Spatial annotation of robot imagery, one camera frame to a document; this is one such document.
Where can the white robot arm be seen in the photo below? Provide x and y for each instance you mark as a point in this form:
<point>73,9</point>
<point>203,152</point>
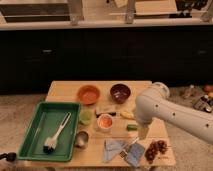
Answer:
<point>153,102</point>

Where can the wooden table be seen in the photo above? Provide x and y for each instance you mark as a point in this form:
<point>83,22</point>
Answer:
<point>66,91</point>

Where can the metal spatula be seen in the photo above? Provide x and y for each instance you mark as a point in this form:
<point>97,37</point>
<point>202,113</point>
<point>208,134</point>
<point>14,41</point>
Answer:
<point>126,147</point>

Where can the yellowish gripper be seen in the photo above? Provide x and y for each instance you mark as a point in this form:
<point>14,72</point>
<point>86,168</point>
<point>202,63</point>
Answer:
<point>143,131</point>

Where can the yellow banana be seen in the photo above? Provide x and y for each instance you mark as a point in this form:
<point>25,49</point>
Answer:
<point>127,115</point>

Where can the light green cup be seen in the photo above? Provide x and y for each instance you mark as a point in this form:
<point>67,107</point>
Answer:
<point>85,117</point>

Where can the tan sponge block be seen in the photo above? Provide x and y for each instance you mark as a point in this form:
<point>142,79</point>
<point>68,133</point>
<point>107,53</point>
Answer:
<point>108,109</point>

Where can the green plastic tray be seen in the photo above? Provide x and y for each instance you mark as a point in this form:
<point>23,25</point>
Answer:
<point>45,122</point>

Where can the red grape bunch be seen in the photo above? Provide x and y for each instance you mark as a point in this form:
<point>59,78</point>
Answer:
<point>154,148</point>

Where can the small white orange cup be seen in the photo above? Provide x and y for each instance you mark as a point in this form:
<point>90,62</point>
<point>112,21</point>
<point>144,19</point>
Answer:
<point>105,122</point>

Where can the blue sponge pad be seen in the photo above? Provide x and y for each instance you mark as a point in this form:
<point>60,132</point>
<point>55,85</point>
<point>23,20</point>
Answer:
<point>134,155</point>

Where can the metal measuring cup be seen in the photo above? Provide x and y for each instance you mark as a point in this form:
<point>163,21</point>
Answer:
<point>82,139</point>

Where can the black cabinet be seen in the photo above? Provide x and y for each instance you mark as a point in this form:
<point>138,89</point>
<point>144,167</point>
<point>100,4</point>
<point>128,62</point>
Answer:
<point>30,60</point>

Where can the black object at corner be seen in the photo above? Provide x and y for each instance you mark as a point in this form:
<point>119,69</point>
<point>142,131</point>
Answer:
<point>10,157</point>

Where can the orange bowl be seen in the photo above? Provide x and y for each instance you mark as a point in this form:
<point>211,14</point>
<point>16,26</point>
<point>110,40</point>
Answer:
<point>88,94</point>

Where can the blue cloth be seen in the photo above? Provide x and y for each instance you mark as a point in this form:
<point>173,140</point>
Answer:
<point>112,148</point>

